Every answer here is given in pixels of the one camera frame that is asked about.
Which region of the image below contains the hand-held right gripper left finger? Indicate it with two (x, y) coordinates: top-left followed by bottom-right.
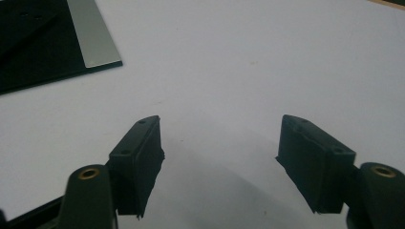
(106, 114), (165, 220)

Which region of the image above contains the white paper sheet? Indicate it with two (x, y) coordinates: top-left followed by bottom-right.
(0, 0), (405, 229)

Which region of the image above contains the wooden table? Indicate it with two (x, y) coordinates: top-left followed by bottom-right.
(367, 0), (405, 11)

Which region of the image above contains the dark panel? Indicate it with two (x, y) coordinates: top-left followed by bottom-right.
(0, 0), (124, 95)

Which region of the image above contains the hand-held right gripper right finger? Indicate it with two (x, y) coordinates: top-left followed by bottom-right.
(275, 114), (357, 215)

